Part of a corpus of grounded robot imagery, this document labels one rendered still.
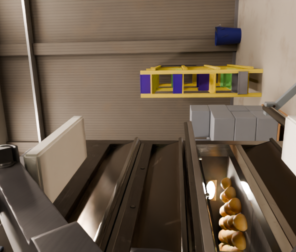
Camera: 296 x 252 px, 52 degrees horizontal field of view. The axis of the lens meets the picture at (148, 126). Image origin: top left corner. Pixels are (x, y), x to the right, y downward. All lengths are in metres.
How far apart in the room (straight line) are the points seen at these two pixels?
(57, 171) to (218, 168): 1.76
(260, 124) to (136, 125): 4.65
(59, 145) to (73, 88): 8.30
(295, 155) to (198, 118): 4.35
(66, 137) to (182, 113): 7.97
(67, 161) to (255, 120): 4.08
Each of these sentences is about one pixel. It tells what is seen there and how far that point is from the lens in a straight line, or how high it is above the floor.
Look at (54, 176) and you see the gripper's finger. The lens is 0.16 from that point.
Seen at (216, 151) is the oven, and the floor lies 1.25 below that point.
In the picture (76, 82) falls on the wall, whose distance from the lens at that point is 8.41.
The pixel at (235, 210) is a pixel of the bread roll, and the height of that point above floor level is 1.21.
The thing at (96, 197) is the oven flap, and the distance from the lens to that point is 1.30.
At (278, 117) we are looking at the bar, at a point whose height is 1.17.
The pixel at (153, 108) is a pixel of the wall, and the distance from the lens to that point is 8.13.
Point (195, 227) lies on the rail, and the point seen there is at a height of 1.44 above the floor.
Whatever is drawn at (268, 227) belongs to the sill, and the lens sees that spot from 1.15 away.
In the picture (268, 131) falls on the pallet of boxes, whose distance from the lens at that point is 4.30.
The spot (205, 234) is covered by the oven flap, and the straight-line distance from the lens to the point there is 0.81.
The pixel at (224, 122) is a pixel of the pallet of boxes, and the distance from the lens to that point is 4.14.
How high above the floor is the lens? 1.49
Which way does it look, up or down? 5 degrees up
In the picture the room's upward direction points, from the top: 90 degrees counter-clockwise
